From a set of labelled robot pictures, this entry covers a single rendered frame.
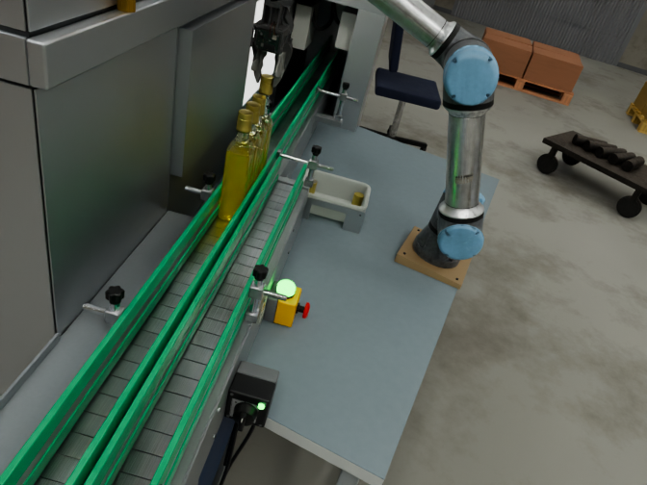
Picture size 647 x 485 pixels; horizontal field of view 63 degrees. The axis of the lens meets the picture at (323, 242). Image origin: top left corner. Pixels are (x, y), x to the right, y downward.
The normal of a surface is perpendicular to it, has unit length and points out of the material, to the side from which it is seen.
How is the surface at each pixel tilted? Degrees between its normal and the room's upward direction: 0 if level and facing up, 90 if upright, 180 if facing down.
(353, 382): 0
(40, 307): 90
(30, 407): 0
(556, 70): 90
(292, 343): 0
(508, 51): 90
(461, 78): 82
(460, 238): 96
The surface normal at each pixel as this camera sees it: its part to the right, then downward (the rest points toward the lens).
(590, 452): 0.22, -0.80
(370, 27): -0.17, 0.53
